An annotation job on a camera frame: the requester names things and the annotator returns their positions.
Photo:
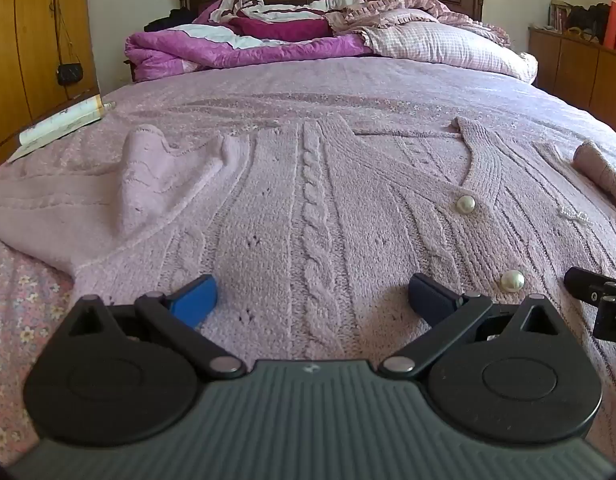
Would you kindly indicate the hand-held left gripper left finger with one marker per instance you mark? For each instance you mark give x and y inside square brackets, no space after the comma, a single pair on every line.
[195,302]

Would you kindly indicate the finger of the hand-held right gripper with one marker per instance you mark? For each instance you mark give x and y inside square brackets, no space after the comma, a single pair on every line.
[580,280]
[612,320]

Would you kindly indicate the small lighter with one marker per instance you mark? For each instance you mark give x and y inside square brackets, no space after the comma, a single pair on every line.
[109,105]

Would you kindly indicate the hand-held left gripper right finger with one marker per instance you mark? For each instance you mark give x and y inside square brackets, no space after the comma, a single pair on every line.
[427,300]

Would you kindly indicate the wooden wardrobe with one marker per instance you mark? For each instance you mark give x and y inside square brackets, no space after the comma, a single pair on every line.
[28,35]

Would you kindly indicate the white booklet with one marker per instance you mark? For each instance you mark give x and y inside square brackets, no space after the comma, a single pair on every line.
[58,125]

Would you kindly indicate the small picture box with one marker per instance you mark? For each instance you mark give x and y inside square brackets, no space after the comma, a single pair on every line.
[557,16]

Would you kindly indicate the dark clothes pile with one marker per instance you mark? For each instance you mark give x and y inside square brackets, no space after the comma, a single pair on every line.
[165,21]

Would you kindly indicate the black bag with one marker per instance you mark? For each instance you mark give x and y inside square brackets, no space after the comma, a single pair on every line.
[587,22]

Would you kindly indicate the pink checked pillow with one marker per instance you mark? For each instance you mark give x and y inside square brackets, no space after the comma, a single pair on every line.
[437,45]

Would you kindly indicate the magenta and white quilt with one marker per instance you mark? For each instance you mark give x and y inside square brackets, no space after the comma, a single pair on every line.
[213,45]

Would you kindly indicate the small black purse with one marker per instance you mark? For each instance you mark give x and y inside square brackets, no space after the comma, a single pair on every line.
[69,74]

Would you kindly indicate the wooden dresser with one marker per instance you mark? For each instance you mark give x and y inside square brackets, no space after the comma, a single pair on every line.
[577,70]

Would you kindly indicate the pink floral bed sheet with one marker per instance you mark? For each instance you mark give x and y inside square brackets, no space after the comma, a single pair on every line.
[288,87]

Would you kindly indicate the pink ruffled blanket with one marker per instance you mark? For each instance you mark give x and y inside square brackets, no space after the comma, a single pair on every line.
[397,12]

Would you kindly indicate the pink knit cardigan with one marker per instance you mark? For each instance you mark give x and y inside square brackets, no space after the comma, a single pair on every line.
[308,210]

